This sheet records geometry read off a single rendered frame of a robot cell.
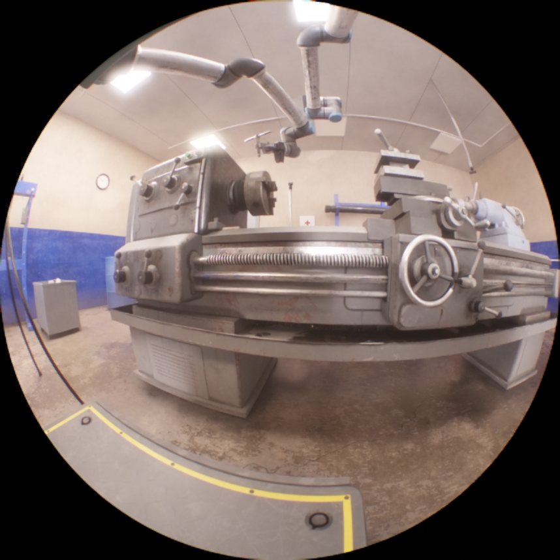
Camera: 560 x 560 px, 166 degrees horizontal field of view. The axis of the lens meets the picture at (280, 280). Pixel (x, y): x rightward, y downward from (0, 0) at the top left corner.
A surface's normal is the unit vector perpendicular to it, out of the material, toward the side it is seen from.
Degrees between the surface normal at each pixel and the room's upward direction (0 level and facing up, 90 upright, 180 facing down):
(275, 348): 90
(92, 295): 90
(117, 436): 0
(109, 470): 0
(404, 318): 90
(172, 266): 90
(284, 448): 0
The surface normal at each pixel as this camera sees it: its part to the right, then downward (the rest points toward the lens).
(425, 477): 0.01, -1.00
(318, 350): -0.21, 0.07
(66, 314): 0.99, 0.02
